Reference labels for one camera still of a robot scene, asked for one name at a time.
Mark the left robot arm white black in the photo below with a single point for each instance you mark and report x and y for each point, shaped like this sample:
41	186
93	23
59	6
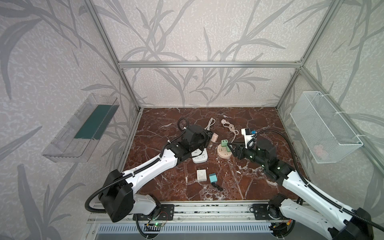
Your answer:
119	197

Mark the clear plastic wall bin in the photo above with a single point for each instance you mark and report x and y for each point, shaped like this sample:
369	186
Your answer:
77	140

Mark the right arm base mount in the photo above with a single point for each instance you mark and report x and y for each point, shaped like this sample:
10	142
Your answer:
267	213

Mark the white square plug adapter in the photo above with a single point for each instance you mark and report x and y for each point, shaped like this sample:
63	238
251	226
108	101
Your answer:
201	175

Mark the white square power strip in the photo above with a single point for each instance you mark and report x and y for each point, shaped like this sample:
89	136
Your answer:
200	156

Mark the pink round power strip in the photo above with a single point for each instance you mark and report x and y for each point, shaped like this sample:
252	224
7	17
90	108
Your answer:
222	152

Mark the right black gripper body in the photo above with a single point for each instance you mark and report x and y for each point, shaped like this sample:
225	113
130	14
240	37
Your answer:
240	151

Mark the aluminium front rail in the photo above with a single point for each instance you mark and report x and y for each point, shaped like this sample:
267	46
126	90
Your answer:
238	212

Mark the pink plug adapter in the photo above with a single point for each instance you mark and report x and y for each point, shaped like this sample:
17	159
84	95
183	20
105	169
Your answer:
214	137

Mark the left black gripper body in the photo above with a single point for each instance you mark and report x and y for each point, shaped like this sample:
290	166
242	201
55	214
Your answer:
202	138

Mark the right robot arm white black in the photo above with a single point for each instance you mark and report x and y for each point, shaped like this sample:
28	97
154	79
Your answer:
357	224

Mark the white wire mesh basket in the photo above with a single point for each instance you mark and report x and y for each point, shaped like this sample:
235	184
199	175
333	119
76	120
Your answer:
327	134

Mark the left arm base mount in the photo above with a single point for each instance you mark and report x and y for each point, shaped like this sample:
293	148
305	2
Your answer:
164	212

